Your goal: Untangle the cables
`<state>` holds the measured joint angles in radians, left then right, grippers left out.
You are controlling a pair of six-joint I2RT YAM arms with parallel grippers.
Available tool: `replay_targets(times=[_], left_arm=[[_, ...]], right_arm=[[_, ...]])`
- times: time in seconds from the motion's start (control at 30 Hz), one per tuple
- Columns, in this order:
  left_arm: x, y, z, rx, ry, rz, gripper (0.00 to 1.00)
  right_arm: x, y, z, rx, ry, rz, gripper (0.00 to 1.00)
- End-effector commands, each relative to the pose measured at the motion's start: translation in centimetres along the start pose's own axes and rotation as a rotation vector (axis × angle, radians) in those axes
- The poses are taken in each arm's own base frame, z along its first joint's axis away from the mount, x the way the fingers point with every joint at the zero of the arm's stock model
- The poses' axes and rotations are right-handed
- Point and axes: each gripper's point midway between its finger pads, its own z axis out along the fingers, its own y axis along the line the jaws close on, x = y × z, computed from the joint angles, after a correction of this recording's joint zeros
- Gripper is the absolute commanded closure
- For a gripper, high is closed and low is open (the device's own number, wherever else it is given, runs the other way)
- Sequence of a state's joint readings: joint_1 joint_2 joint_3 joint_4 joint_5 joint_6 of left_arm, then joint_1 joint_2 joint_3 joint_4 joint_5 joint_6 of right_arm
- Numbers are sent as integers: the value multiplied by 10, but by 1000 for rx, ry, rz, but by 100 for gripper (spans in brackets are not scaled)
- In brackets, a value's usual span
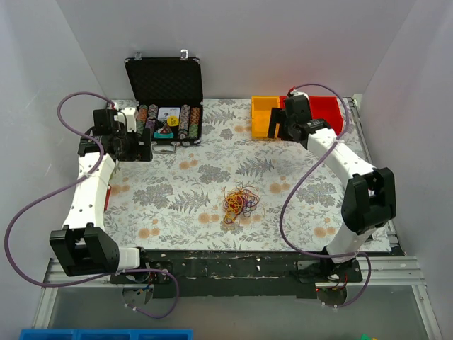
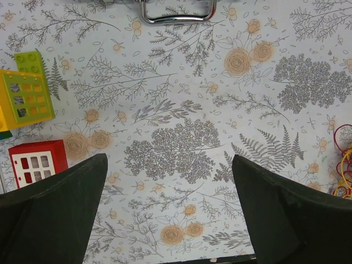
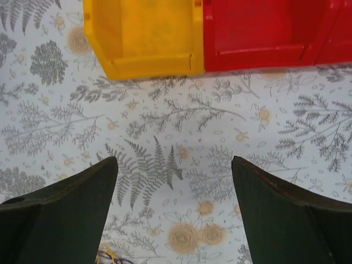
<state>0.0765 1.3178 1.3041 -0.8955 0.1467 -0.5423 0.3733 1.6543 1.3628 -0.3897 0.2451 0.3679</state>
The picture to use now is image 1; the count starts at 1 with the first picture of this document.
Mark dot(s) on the yellow plastic bin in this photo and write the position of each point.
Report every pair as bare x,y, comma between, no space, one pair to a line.
261,107

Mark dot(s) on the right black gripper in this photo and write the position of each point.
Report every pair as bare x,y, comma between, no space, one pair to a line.
274,124

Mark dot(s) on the red plastic bin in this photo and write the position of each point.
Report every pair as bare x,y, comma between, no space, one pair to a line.
283,101
327,108

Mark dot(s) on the black poker chip case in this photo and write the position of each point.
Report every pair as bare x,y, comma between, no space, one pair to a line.
169,82

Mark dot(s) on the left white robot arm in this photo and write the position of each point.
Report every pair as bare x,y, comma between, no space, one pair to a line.
82,245

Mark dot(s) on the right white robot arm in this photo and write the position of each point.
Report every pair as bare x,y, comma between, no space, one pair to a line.
369,200

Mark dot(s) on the floral table mat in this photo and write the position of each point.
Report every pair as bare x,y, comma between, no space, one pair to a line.
231,192

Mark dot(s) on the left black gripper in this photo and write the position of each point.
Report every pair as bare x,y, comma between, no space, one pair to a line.
144,149

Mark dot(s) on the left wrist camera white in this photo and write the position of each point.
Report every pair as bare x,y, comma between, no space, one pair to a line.
128,117

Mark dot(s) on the middle red plastic bin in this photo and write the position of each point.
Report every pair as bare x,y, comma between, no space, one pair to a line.
283,101

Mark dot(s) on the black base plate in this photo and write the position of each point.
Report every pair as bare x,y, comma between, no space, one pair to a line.
250,273

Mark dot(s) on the right red plastic bin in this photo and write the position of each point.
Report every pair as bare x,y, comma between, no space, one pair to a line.
327,108

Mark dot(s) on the blue tray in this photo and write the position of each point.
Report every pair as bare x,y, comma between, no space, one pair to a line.
164,334

